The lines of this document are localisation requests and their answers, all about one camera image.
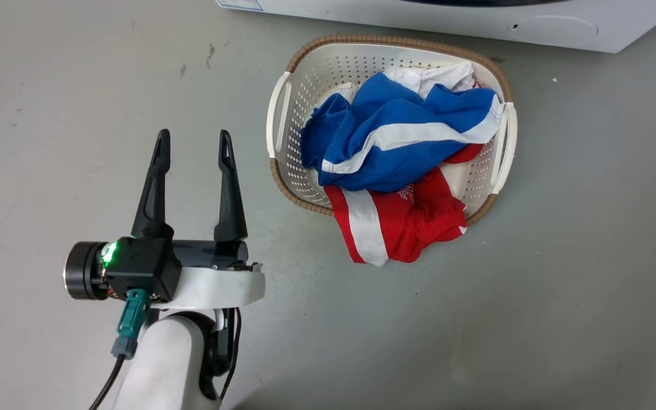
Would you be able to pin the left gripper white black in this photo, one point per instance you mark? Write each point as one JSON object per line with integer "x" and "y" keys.
{"x": 222, "y": 287}

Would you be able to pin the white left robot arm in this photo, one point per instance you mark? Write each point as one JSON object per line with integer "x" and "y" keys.
{"x": 163, "y": 364}

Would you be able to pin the label sticker on washing machine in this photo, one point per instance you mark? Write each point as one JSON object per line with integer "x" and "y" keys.
{"x": 240, "y": 4}

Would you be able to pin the white washing machine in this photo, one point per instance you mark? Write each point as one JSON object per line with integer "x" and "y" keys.
{"x": 476, "y": 23}

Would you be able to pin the dark washing machine door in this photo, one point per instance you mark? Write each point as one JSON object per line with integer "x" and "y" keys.
{"x": 476, "y": 2}

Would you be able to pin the cream perforated laundry basket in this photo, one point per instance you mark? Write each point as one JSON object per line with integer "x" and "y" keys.
{"x": 328, "y": 74}

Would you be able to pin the blue garment with white stripe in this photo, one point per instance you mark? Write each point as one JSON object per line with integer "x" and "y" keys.
{"x": 396, "y": 114}

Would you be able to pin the red garment with white stripe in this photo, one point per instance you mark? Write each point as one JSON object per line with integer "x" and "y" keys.
{"x": 413, "y": 219}

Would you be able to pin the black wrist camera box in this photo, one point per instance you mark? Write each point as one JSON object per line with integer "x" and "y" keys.
{"x": 140, "y": 267}

